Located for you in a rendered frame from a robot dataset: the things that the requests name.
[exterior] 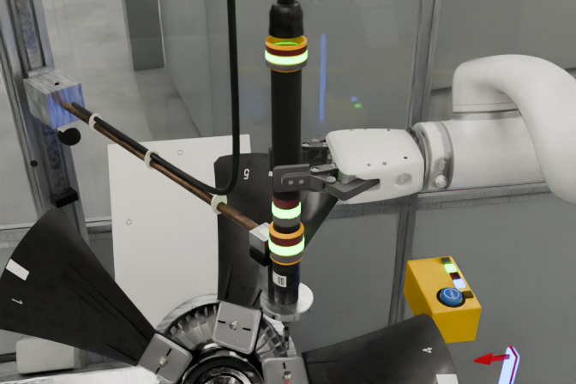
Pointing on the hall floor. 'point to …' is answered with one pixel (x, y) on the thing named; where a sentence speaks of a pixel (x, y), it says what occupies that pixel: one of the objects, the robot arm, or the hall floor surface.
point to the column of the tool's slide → (19, 108)
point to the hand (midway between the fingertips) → (288, 167)
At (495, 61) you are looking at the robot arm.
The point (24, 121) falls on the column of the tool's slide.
